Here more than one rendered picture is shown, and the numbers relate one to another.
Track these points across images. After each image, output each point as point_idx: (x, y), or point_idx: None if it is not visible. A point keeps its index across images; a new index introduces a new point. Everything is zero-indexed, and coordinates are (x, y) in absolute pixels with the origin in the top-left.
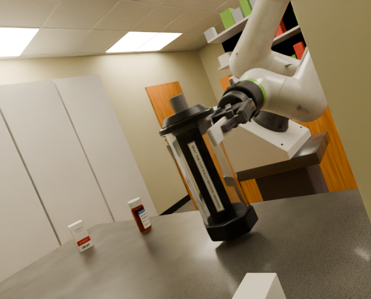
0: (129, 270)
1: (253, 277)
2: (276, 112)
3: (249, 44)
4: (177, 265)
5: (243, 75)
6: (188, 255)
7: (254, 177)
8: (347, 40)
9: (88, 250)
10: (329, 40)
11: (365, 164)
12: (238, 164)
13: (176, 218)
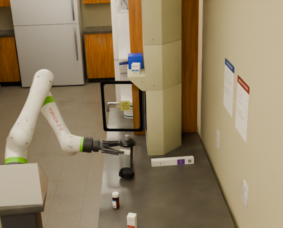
0: (147, 192)
1: (152, 160)
2: (74, 151)
3: (35, 124)
4: (142, 182)
5: (68, 136)
6: (137, 182)
7: (45, 201)
8: (165, 122)
9: None
10: (165, 122)
11: (164, 130)
12: (43, 196)
13: (106, 201)
